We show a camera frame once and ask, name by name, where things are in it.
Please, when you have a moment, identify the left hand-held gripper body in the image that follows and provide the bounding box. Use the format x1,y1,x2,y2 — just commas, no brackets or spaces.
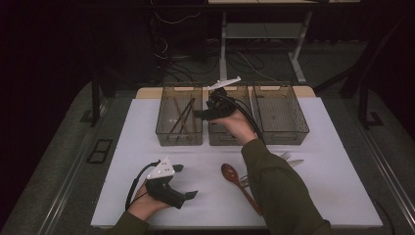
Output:
144,157,188,211

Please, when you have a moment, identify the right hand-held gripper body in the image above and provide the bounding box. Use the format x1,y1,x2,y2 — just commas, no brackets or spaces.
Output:
204,75,243,121

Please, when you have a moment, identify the transparent grey plastic bin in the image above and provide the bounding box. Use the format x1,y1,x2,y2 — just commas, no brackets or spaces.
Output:
253,84,310,146
155,84,205,147
204,84,256,147

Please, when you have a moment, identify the brown wooden spoon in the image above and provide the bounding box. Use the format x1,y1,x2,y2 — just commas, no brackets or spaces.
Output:
220,163,262,216

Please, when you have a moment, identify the metal fork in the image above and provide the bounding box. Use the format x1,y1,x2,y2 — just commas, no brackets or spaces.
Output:
239,150,293,189

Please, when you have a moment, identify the person's left hand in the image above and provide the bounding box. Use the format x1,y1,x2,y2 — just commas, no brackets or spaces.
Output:
127,183,172,222

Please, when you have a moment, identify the person's right hand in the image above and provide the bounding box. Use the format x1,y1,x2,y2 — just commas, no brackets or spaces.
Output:
208,109,259,147

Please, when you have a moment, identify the black metal stand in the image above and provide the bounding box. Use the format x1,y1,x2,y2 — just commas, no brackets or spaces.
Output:
314,13,413,130
79,70,110,128

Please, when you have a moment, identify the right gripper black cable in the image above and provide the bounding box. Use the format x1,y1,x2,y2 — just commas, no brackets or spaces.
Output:
222,94,266,147

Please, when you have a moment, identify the tangle of black floor cables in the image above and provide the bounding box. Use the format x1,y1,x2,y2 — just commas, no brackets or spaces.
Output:
153,19,226,84

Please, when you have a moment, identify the white floor cable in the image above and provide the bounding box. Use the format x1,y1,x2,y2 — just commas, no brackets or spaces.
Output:
234,50,279,83

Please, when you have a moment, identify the white metal desk frame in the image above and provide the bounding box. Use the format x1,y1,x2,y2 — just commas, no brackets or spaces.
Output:
207,0,362,84

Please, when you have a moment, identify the black floor frame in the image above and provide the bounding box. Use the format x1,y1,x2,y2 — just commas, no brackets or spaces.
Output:
85,138,115,165

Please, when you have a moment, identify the hanging white cable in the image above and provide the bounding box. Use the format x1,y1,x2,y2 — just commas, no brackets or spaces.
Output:
154,11,203,25

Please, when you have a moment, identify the metal floor rail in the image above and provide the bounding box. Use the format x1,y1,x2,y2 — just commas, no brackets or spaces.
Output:
360,125,415,224
38,128,99,235

